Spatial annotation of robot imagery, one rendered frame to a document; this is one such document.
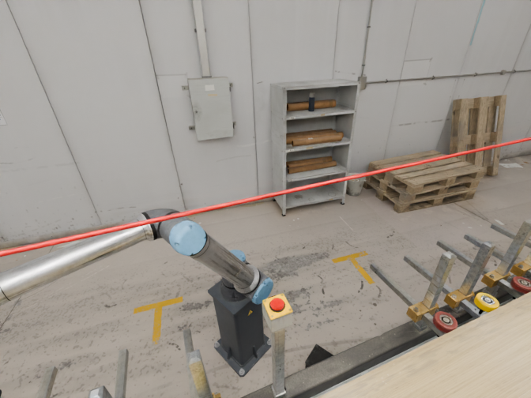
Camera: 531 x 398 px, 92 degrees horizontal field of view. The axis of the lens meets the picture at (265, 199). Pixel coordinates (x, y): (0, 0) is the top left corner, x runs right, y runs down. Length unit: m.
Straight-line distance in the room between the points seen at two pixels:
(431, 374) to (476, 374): 0.15
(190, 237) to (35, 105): 2.66
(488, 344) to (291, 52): 2.94
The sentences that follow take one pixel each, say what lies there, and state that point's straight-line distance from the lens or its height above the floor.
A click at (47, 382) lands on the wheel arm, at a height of 0.86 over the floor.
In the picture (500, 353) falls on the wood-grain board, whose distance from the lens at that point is 1.38.
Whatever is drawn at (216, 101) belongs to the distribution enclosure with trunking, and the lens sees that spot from 2.90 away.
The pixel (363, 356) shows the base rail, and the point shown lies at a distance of 1.40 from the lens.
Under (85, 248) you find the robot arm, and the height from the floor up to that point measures 1.35.
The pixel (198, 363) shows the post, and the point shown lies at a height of 1.12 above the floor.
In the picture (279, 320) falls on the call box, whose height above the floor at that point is 1.20.
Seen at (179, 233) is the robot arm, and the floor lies 1.35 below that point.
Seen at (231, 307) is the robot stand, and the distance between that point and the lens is 1.63.
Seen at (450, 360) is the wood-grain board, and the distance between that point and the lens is 1.27.
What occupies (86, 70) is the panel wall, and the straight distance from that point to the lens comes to 3.20.
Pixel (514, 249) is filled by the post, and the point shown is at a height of 1.02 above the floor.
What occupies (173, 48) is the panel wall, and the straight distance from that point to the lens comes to 3.08.
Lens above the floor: 1.88
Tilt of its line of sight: 30 degrees down
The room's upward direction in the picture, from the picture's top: 2 degrees counter-clockwise
